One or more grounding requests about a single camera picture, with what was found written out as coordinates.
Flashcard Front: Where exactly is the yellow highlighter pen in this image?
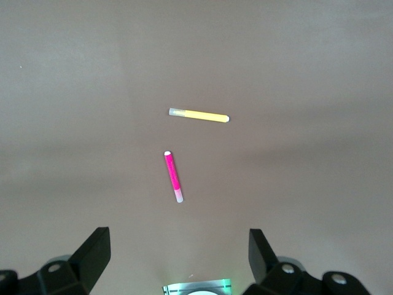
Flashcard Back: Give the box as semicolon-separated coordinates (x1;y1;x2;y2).
168;107;230;124

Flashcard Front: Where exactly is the pink highlighter pen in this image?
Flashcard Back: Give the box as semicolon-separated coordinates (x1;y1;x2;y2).
163;150;184;204

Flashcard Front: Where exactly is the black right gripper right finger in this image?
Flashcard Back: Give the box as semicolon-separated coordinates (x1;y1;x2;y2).
242;229;374;295

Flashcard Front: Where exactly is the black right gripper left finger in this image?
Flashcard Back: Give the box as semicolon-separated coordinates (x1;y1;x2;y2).
0;227;111;295

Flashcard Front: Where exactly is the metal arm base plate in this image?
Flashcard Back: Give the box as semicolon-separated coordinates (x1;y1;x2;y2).
161;278;233;295

